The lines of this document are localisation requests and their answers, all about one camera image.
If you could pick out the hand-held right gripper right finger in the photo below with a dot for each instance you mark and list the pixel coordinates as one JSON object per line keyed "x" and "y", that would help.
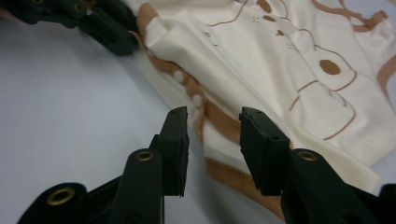
{"x": 311, "y": 193}

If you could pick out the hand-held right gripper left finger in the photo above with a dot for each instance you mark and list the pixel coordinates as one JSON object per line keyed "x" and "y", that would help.
{"x": 146, "y": 186}

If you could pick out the cream baby bodysuit brown trim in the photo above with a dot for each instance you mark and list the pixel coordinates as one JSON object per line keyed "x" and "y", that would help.
{"x": 264, "y": 62}

